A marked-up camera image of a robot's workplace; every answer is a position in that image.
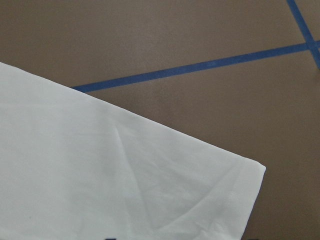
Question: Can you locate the white long-sleeve printed shirt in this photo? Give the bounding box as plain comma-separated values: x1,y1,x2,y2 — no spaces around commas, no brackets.
0,63,266,240

